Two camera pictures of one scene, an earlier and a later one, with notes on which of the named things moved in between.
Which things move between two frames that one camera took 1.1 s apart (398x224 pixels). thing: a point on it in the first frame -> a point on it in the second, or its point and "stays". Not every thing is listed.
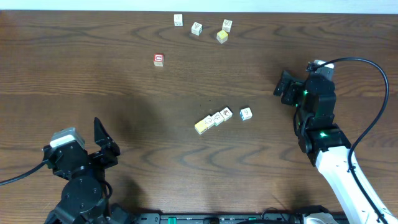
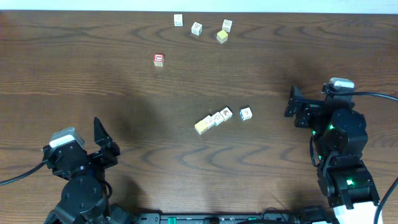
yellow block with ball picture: [201, 126] stays
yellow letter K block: [226, 114] stays
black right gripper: [295, 85] -> [296, 100]
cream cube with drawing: [209, 121] stays
